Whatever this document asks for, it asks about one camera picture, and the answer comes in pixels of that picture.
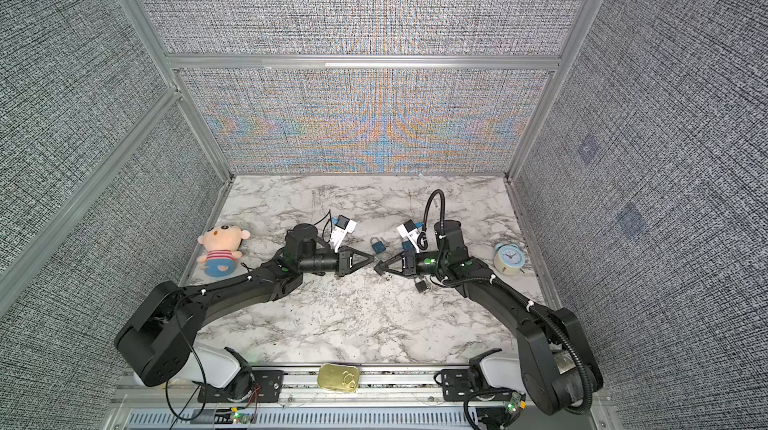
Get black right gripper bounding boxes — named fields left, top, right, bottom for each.
left=381, top=250, right=449, bottom=278

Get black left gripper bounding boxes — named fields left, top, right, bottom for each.
left=301, top=248, right=375, bottom=281

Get black padlock shackle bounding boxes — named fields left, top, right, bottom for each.
left=374, top=261, right=387, bottom=276

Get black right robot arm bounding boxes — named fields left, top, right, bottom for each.
left=374, top=220, right=603, bottom=415

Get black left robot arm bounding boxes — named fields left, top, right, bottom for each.
left=114, top=224, right=374, bottom=403

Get gold sardine tin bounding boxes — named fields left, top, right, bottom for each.
left=317, top=363, right=361, bottom=393

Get light blue alarm clock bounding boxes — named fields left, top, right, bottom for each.
left=493, top=243, right=526, bottom=275

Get plush doll toy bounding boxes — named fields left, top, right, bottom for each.
left=197, top=225, right=251, bottom=278

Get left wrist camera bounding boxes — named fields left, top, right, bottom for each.
left=329, top=215, right=357, bottom=253

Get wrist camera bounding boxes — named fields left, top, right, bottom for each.
left=329, top=215, right=357, bottom=253
left=397, top=220, right=428, bottom=253

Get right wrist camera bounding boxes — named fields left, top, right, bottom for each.
left=397, top=220, right=428, bottom=253

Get aluminium front rail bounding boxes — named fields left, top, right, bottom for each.
left=110, top=365, right=613, bottom=410

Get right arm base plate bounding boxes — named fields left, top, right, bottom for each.
left=433, top=368, right=526, bottom=402

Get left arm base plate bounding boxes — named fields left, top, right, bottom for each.
left=197, top=370, right=285, bottom=405

